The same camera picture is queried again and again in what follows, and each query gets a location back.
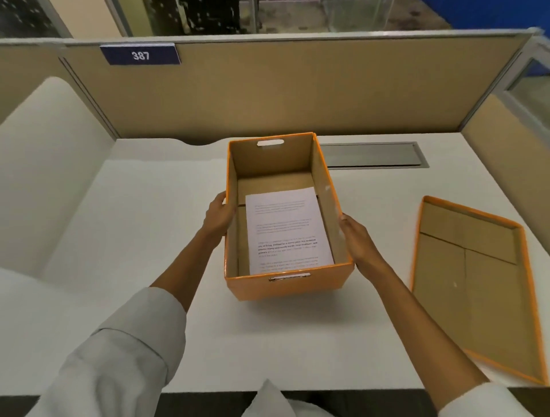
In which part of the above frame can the person's left forearm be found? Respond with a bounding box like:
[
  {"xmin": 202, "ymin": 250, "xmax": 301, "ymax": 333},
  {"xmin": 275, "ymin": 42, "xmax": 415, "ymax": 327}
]
[{"xmin": 25, "ymin": 232, "xmax": 225, "ymax": 417}]

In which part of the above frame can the orange cardboard storage box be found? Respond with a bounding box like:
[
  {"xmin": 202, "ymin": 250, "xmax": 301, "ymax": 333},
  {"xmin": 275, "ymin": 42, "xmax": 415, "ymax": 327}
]
[{"xmin": 223, "ymin": 131, "xmax": 356, "ymax": 302}]

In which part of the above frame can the white curved side divider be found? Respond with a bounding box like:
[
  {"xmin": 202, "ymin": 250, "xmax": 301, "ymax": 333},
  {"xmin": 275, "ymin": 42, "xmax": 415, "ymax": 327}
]
[{"xmin": 0, "ymin": 76, "xmax": 117, "ymax": 280}]

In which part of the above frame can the orange cardboard box lid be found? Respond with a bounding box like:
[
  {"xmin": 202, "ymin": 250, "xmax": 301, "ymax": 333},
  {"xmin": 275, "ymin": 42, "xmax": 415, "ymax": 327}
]
[{"xmin": 410, "ymin": 195, "xmax": 550, "ymax": 386}]

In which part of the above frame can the person's white shirt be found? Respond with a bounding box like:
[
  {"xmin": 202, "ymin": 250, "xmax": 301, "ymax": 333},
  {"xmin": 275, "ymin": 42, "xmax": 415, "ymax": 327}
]
[{"xmin": 253, "ymin": 378, "xmax": 337, "ymax": 417}]

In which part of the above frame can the grey metal cable cover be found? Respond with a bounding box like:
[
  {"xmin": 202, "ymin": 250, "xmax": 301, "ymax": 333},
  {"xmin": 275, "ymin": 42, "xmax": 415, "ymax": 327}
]
[{"xmin": 320, "ymin": 142, "xmax": 430, "ymax": 169}]

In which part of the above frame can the beige glazed side partition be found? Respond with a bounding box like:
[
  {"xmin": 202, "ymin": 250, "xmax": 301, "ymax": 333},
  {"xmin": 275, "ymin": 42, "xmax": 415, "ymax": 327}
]
[{"xmin": 458, "ymin": 36, "xmax": 550, "ymax": 255}]

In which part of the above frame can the person's right forearm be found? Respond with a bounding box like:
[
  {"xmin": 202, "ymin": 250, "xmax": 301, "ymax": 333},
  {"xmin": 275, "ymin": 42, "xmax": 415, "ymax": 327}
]
[{"xmin": 360, "ymin": 263, "xmax": 535, "ymax": 417}]

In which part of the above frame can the person's left hand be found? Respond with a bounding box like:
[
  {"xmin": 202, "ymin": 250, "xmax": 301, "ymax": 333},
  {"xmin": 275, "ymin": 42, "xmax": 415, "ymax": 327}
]
[{"xmin": 201, "ymin": 191, "xmax": 237, "ymax": 248}]

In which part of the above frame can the clear plastic container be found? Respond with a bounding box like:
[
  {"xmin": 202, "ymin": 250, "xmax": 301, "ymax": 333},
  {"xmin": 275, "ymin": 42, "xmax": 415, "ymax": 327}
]
[{"xmin": 322, "ymin": 0, "xmax": 394, "ymax": 33}]

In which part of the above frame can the beige desk partition panel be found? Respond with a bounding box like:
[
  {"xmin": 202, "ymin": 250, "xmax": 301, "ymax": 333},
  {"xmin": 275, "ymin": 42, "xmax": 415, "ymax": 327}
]
[{"xmin": 0, "ymin": 29, "xmax": 543, "ymax": 144}]

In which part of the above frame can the blue number plate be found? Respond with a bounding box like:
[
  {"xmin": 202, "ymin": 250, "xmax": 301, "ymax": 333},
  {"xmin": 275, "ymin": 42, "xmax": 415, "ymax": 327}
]
[{"xmin": 99, "ymin": 42, "xmax": 182, "ymax": 66}]

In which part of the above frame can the white printed paper sheet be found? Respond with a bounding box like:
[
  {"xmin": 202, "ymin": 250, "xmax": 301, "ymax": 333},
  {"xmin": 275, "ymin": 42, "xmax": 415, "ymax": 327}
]
[{"xmin": 244, "ymin": 186, "xmax": 335, "ymax": 276}]

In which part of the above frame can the person's right hand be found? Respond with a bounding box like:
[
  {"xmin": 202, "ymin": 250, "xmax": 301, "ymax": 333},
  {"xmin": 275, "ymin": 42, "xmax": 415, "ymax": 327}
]
[{"xmin": 339, "ymin": 213, "xmax": 390, "ymax": 283}]

